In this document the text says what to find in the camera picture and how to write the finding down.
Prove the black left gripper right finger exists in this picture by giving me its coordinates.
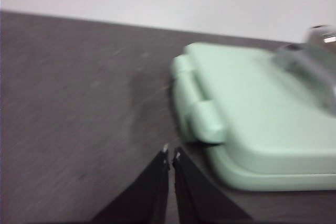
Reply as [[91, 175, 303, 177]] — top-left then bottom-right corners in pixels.
[[172, 146, 253, 224]]

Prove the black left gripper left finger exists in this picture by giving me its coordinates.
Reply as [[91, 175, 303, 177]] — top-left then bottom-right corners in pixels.
[[90, 144, 169, 224]]

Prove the green breakfast machine base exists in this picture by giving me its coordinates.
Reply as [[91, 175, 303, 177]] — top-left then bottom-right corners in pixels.
[[172, 76, 336, 193]]

